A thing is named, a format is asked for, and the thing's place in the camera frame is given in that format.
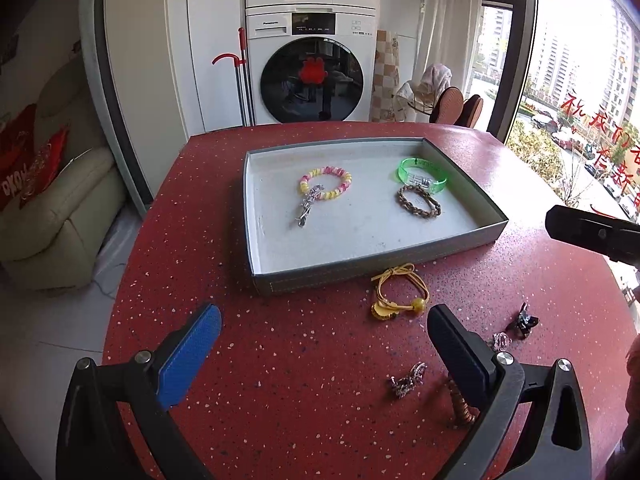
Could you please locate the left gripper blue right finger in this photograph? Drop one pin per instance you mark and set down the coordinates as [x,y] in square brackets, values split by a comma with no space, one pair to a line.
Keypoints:
[554,442]

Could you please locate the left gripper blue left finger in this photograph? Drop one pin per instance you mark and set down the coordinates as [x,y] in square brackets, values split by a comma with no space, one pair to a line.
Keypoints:
[93,442]

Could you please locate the small pink silver charm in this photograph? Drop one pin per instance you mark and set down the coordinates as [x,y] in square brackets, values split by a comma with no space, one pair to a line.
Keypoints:
[500,342]

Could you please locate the black hair claw clip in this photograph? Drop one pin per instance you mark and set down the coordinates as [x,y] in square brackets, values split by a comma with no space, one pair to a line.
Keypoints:
[523,323]

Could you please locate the silver rhinestone hair clip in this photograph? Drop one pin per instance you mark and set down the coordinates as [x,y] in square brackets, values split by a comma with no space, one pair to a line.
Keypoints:
[402,386]

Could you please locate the grey shallow jewelry tray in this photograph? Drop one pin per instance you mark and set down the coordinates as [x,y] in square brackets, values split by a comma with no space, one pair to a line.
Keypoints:
[365,229]

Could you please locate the brown chair far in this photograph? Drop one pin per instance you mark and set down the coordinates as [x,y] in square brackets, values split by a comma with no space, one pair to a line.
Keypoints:
[471,110]

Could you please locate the brown chair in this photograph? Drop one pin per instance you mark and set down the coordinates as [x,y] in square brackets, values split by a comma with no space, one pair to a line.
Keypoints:
[471,110]
[448,108]

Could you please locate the cream leather sofa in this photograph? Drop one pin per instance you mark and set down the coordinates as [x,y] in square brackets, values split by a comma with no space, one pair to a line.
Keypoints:
[52,239]

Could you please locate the green translucent bangle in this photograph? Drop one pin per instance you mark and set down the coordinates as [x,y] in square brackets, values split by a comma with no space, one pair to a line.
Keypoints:
[421,172]

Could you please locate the brown chair near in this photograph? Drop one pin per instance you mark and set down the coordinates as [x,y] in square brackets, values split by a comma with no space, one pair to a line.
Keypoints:
[448,108]

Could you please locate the white cloth on chair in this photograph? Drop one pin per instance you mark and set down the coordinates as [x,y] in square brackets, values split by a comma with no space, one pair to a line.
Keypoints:
[414,101]

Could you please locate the checkered folded board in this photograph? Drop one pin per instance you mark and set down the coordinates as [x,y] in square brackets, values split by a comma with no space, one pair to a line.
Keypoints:
[386,77]

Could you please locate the red printed cushion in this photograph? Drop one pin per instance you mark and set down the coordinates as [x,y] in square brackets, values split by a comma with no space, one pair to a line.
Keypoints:
[27,171]

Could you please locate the white curtain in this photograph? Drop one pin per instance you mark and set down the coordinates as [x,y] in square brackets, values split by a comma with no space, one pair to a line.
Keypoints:
[447,34]

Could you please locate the white front-load washing machine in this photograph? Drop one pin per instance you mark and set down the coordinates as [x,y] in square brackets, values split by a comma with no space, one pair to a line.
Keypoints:
[311,63]

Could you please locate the white tall cabinet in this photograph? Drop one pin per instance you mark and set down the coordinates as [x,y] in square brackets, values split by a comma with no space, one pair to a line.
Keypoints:
[168,85]

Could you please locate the silver keychain clasp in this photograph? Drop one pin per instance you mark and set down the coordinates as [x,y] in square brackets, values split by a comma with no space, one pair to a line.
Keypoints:
[310,196]

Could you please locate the red handled mop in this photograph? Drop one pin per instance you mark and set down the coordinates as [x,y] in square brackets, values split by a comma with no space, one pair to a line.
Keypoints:
[241,78]

